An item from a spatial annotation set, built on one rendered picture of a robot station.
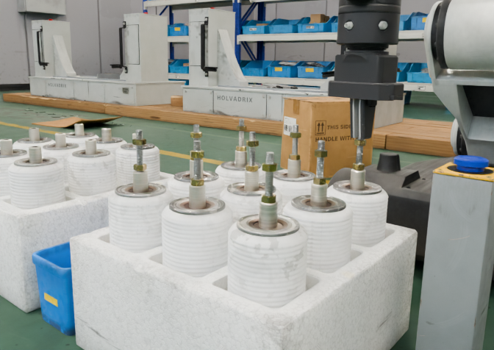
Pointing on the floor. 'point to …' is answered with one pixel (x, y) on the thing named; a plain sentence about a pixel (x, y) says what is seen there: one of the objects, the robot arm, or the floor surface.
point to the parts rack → (237, 0)
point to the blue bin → (56, 287)
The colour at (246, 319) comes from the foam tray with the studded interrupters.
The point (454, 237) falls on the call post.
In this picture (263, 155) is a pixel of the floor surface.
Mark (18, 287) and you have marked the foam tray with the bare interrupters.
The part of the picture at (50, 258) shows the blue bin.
